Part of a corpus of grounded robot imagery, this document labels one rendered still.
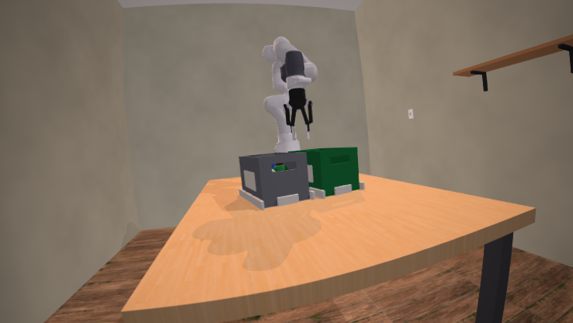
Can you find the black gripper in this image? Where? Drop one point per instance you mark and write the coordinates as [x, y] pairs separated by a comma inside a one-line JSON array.
[[298, 101]]

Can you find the green bottle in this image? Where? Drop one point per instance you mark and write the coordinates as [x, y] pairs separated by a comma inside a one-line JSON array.
[[280, 167]]

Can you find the grey divided bottle crate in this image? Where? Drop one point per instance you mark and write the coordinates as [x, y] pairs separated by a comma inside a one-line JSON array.
[[259, 180]]

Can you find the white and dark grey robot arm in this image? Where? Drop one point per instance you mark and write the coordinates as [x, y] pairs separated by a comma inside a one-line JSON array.
[[294, 67]]

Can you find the green plastic crate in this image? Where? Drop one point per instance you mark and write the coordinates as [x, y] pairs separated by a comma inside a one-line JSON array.
[[324, 174]]

